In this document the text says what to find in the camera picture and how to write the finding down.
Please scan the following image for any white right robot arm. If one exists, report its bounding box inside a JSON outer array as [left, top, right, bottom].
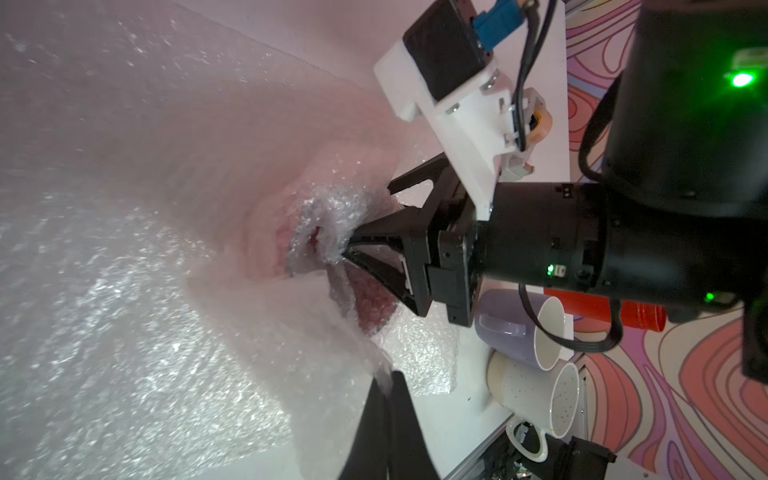
[[344, 1, 767, 382]]

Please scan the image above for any grey tape dispenser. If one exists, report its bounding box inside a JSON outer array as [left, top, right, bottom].
[[523, 88, 553, 145]]

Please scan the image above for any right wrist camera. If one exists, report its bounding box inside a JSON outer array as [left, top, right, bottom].
[[374, 1, 539, 221]]

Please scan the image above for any red pen cup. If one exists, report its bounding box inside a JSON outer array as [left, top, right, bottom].
[[544, 289, 668, 332]]

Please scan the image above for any red mug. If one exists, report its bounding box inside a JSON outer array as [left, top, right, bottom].
[[276, 225, 398, 336]]

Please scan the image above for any lilac mug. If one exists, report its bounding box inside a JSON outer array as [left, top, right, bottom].
[[474, 289, 566, 371]]

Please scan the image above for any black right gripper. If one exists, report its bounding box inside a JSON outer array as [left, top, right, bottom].
[[343, 161, 607, 326]]

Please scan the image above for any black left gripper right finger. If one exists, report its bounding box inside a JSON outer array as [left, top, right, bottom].
[[388, 371, 440, 480]]

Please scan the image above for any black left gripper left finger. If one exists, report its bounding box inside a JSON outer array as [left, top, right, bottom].
[[338, 379, 389, 480]]

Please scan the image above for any white mug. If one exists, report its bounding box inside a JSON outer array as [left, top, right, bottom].
[[486, 352, 581, 463]]

